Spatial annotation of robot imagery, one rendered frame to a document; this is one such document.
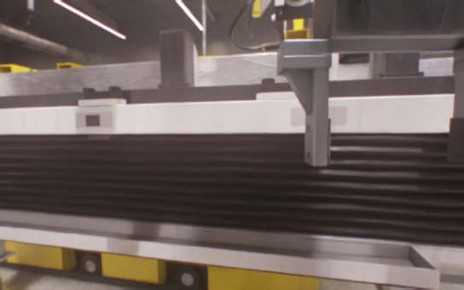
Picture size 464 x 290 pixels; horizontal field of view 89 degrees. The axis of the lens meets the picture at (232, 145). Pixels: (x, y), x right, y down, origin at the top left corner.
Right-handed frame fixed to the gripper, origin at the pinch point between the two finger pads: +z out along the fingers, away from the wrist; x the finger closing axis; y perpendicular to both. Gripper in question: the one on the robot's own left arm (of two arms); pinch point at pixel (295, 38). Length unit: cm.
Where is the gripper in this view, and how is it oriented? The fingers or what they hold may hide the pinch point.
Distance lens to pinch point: 89.5
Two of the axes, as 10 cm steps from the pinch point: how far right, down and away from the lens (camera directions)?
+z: 1.9, 5.0, 8.4
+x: 9.8, 0.1, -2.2
